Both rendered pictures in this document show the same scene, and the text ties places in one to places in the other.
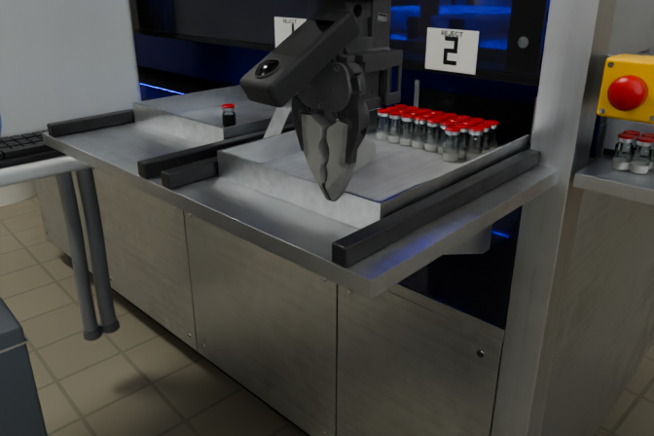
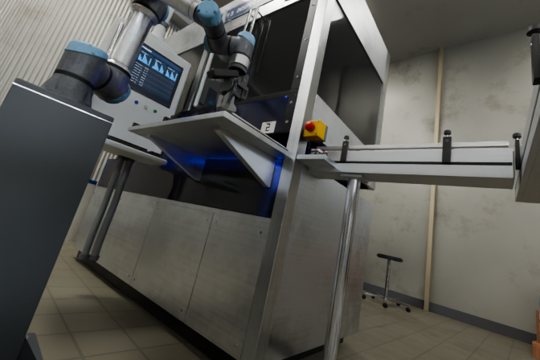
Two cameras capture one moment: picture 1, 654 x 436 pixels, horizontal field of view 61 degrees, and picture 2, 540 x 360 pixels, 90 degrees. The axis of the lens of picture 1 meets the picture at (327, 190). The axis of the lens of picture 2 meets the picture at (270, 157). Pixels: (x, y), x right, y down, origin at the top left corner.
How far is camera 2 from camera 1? 0.71 m
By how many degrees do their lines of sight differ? 36
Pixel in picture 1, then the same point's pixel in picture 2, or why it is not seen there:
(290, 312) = (186, 242)
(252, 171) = not seen: hidden behind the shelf
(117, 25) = not seen: hidden behind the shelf
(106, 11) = not seen: hidden behind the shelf
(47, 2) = (144, 112)
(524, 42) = (287, 121)
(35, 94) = (124, 137)
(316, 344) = (194, 255)
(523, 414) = (272, 255)
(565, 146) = (295, 147)
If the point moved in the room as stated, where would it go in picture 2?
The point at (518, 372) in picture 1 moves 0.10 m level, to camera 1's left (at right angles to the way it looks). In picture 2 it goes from (273, 235) to (248, 230)
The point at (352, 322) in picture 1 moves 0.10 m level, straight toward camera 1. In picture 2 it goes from (213, 237) to (209, 237)
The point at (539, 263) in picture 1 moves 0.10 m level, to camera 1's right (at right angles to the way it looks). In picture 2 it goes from (284, 187) to (308, 193)
